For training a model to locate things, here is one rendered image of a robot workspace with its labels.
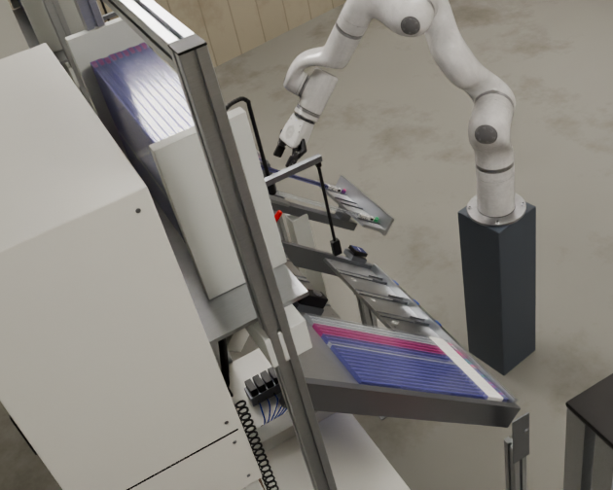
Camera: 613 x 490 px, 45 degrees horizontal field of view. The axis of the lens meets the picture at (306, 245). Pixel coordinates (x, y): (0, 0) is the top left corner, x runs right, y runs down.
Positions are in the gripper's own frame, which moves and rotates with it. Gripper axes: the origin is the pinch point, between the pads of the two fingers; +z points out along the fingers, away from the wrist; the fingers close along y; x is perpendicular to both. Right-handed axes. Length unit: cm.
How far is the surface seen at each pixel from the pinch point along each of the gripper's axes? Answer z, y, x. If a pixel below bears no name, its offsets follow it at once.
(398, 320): 14, 72, 7
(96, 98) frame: -9, 40, -81
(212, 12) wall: -11, -295, 97
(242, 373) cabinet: 55, 45, -10
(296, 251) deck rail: 14.5, 40.9, -10.4
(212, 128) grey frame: -28, 113, -92
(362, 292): 14, 59, 3
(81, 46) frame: -18, 40, -88
